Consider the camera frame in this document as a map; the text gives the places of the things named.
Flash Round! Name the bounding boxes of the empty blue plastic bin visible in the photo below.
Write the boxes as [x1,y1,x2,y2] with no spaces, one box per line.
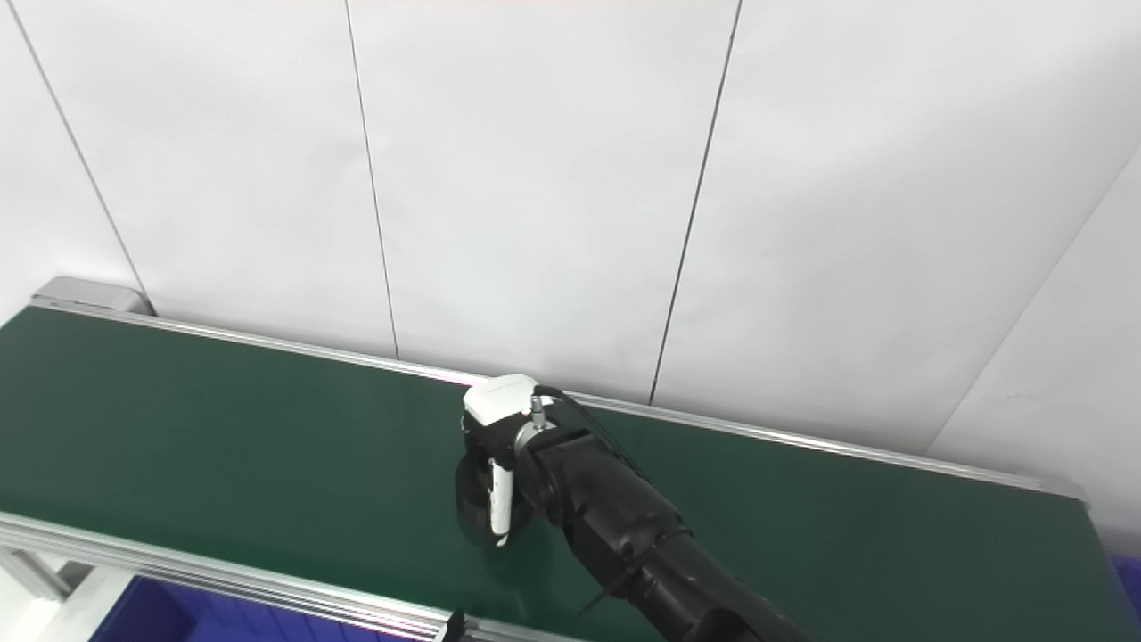
[1108,553,1141,642]

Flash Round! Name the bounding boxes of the blue bin with white parts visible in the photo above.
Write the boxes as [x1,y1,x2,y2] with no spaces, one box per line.
[89,575,447,642]

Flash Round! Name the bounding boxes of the black cylindrical flanged part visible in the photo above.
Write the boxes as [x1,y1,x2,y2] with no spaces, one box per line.
[455,450,536,549]

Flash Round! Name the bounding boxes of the aluminium conveyor leg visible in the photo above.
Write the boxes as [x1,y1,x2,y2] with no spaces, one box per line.
[0,542,74,600]

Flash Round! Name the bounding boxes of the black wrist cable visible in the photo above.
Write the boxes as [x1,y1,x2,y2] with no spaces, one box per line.
[533,385,661,500]

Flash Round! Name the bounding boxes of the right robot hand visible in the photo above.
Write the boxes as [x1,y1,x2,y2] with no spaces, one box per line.
[461,374,555,548]

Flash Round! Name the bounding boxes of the green conveyor belt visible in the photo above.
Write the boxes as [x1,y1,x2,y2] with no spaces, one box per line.
[0,306,1141,642]
[0,276,1141,642]

